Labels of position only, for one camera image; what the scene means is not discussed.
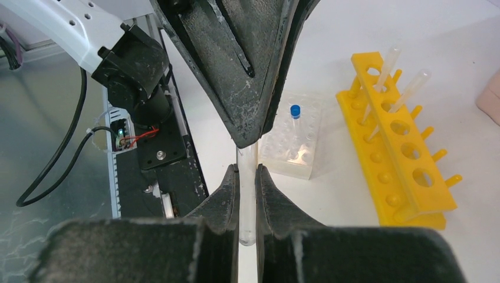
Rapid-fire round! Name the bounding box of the blue capped tube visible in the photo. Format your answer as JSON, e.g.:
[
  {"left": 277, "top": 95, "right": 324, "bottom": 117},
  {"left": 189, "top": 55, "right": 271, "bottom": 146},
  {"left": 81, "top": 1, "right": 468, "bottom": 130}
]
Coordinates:
[
  {"left": 236, "top": 143, "right": 258, "bottom": 246},
  {"left": 288, "top": 104, "right": 303, "bottom": 163}
]

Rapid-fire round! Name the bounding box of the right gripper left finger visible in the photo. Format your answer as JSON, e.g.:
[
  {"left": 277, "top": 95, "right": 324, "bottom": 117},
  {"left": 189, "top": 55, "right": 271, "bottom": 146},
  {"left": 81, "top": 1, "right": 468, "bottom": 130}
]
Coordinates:
[{"left": 29, "top": 164, "right": 239, "bottom": 282}]

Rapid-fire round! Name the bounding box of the left base control board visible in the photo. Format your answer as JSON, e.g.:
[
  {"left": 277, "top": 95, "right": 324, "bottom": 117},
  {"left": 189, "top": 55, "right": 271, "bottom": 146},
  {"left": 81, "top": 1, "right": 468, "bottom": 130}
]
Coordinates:
[{"left": 110, "top": 119, "right": 159, "bottom": 152}]

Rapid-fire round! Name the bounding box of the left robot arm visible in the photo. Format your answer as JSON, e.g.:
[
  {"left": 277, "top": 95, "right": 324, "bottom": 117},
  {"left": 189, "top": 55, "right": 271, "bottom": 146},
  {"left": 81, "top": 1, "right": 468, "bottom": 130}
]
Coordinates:
[{"left": 1, "top": 1, "right": 317, "bottom": 149}]

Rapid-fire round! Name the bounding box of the yellow test tube rack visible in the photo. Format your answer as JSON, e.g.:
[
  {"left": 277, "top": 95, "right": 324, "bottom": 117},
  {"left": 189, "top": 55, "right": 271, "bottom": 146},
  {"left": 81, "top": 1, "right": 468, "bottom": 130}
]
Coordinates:
[{"left": 336, "top": 52, "right": 462, "bottom": 230}]

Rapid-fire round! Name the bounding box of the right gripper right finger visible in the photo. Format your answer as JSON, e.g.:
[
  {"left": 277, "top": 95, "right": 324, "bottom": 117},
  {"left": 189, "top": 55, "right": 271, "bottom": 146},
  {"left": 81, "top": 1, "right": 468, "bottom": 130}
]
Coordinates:
[{"left": 255, "top": 165, "right": 466, "bottom": 282}]

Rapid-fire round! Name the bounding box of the clear well plate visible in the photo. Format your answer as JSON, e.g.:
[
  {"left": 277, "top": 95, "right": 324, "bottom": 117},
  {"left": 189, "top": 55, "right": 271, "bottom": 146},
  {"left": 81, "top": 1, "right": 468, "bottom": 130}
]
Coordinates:
[{"left": 259, "top": 91, "right": 323, "bottom": 180}]

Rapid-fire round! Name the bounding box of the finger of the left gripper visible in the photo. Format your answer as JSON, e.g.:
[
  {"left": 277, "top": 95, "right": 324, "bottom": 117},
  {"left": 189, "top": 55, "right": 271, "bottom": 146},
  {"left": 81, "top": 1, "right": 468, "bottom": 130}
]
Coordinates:
[
  {"left": 261, "top": 0, "right": 320, "bottom": 135},
  {"left": 152, "top": 1, "right": 290, "bottom": 148}
]

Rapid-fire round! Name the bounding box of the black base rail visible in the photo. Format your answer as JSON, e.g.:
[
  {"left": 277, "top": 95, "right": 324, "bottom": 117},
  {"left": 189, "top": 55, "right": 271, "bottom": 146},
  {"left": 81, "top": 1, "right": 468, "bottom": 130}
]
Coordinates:
[{"left": 102, "top": 11, "right": 210, "bottom": 219}]

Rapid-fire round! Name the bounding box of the pink plastic bin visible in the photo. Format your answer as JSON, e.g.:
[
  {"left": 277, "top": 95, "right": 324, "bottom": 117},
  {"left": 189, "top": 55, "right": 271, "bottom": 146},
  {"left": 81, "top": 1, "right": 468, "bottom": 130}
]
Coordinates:
[{"left": 475, "top": 70, "right": 499, "bottom": 125}]

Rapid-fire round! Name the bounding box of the left camera cable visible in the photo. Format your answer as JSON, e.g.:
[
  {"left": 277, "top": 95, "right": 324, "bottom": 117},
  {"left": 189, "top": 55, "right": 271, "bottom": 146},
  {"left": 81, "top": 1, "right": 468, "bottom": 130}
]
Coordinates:
[{"left": 15, "top": 66, "right": 118, "bottom": 208}]

